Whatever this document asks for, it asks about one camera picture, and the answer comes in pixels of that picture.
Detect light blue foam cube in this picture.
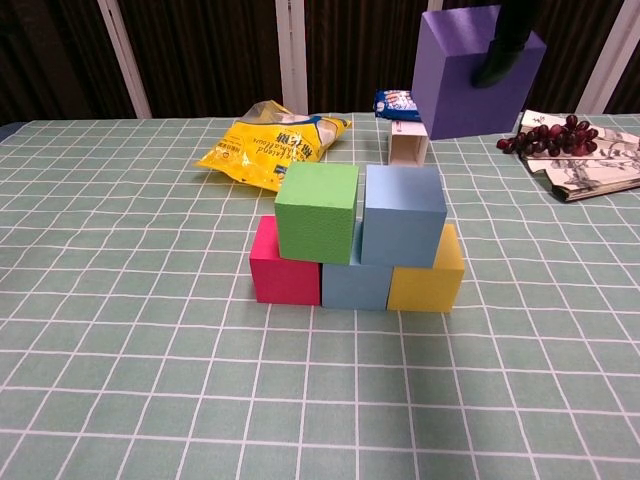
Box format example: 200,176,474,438
359,165,448,269
321,219,394,310

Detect yellow snack bag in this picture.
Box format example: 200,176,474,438
194,99,354,199

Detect red foam cube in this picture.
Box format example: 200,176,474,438
248,215,323,307

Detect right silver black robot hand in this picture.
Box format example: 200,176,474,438
473,0,532,90

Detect painted paper folding fan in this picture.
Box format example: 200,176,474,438
514,109,640,204

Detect green checkered tablecloth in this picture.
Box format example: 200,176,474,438
0,110,640,480

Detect blue cookie packet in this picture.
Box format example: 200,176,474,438
373,88,424,124

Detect green foam cube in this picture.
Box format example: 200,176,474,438
274,162,360,266

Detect purple foam cube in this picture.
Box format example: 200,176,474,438
410,5,548,142

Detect dark red grape bunch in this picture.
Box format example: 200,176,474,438
496,114,600,158

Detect yellow foam cube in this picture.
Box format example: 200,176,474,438
386,223,466,314

